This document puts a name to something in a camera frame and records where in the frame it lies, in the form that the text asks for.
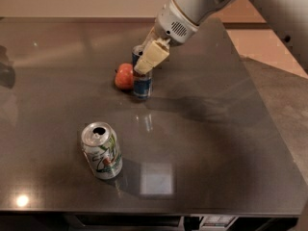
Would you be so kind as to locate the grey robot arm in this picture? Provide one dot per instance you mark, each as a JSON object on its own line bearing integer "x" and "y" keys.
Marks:
{"x": 287, "y": 18}

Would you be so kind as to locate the white green soda can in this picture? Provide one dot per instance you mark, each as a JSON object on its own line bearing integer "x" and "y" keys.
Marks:
{"x": 101, "y": 149}

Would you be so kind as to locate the red apple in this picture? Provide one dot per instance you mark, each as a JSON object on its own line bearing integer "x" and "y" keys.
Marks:
{"x": 124, "y": 77}

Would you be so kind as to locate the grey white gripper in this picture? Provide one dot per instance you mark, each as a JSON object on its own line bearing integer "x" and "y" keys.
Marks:
{"x": 171, "y": 24}

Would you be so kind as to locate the blue silver redbull can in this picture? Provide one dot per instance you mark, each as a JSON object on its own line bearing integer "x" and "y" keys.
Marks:
{"x": 142, "y": 83}

